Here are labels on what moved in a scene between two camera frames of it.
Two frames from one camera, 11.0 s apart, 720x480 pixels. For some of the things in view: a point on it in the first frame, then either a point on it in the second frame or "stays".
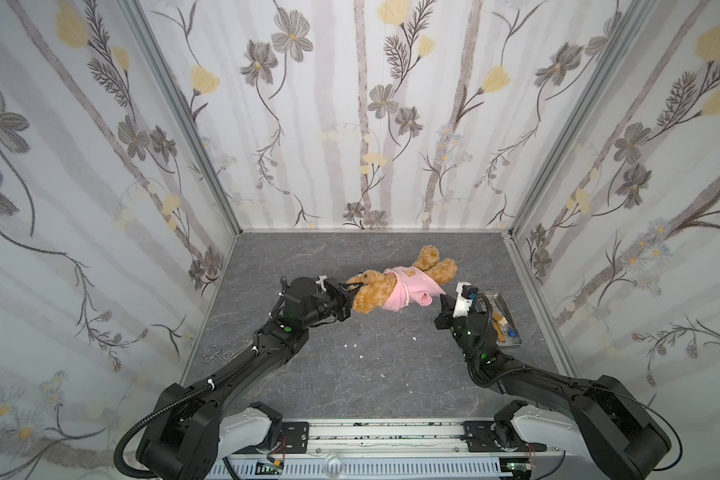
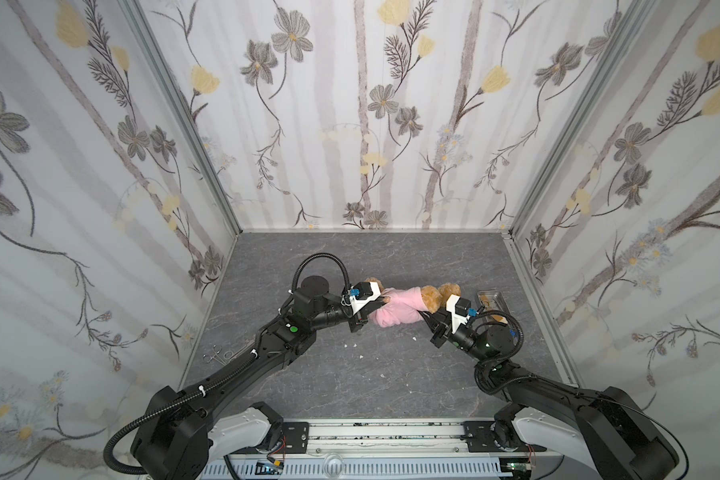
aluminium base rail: x=341 y=449 stays
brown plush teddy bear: x=378 y=287 to x=432 y=298
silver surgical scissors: x=216 y=349 stays
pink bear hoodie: x=412 y=284 to x=401 y=306
